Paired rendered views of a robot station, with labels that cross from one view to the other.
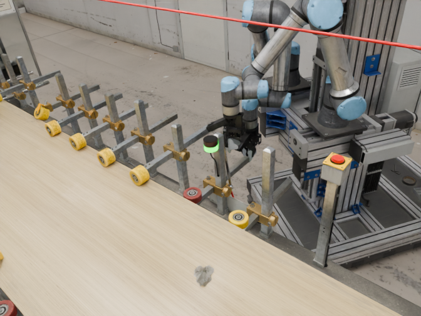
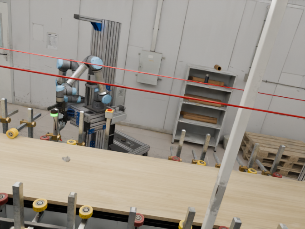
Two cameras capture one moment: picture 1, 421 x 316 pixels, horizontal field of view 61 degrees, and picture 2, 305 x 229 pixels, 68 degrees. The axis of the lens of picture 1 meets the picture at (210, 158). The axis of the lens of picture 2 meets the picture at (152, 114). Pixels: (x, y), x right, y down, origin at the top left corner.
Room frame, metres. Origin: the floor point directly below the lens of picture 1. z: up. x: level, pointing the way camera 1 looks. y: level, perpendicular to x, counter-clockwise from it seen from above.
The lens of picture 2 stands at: (-0.79, 0.71, 1.97)
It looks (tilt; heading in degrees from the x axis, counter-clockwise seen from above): 19 degrees down; 315
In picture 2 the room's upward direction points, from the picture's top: 10 degrees clockwise
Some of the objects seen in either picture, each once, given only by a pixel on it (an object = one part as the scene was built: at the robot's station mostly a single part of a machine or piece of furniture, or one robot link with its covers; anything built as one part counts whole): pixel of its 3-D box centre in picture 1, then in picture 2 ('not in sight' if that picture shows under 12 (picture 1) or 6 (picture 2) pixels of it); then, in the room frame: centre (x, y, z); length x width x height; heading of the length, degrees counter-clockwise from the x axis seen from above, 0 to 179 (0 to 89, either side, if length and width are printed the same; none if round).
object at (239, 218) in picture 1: (239, 226); (71, 146); (1.03, -0.09, 0.85); 0.08 x 0.08 x 0.11
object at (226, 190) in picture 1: (217, 187); (53, 136); (1.29, -0.02, 0.85); 0.14 x 0.06 x 0.05; 47
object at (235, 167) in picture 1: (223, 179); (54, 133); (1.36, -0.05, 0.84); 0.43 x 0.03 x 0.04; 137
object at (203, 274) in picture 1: (202, 273); (66, 158); (0.77, 0.06, 0.91); 0.09 x 0.07 x 0.02; 166
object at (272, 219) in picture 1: (262, 214); (77, 143); (1.13, -0.21, 0.81); 0.14 x 0.06 x 0.05; 47
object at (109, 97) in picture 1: (118, 131); not in sight; (1.79, 0.51, 0.90); 0.04 x 0.04 x 0.48; 47
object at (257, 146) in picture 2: not in sight; (250, 164); (-0.07, -1.51, 0.89); 0.04 x 0.04 x 0.48; 47
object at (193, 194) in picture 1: (193, 201); (44, 142); (1.20, 0.09, 0.85); 0.08 x 0.08 x 0.11
